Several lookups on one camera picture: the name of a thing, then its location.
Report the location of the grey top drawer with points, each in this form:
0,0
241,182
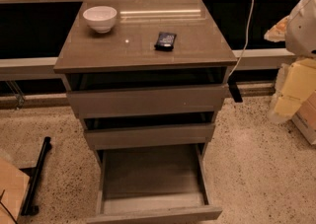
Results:
152,92

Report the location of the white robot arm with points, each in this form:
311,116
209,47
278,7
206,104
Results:
295,82

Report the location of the cardboard box right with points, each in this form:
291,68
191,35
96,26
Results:
305,119

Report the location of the cardboard box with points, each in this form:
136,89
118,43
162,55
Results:
305,119
13,188

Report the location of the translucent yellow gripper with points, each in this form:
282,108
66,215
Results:
302,34

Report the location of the black cabinet foot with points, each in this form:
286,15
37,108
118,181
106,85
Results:
235,93

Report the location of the white ceramic bowl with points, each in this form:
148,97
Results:
100,18

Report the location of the grey bottom drawer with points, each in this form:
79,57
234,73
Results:
153,185

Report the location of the black metal bar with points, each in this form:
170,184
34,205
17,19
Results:
34,173

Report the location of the cardboard box left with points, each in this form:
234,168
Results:
13,188

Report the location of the grey drawer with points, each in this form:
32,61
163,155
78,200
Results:
153,185
152,92
149,130

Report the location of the dark snack packet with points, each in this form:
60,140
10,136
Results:
165,41

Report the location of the grey drawer cabinet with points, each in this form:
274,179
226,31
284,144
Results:
129,45

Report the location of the grey middle drawer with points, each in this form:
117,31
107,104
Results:
149,130

